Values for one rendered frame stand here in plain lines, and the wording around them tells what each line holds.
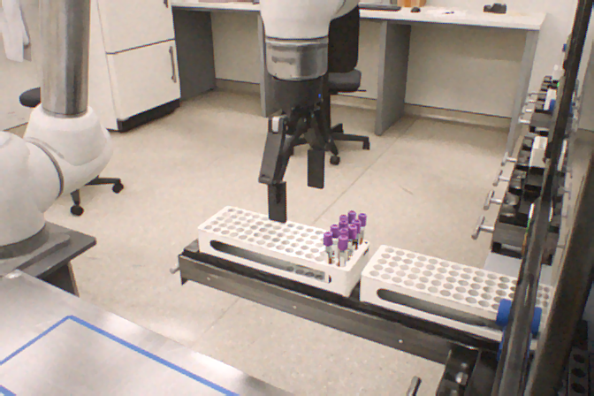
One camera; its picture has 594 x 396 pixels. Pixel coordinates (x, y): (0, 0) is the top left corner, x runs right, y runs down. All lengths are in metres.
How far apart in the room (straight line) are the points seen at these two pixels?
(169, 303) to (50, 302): 1.32
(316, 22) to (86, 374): 0.56
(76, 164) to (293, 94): 0.69
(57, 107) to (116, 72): 2.79
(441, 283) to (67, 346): 0.55
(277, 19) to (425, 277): 0.44
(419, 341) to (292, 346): 1.16
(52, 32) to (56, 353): 0.67
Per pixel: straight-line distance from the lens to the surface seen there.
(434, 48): 4.34
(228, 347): 1.95
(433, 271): 0.83
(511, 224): 1.13
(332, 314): 0.84
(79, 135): 1.27
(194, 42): 5.00
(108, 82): 4.11
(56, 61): 1.22
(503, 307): 0.57
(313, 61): 0.73
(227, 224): 0.94
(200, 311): 2.13
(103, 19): 3.99
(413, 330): 0.80
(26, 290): 0.95
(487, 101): 4.34
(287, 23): 0.71
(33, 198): 1.23
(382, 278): 0.80
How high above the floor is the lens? 1.33
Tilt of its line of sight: 27 degrees down
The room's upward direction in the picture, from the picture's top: straight up
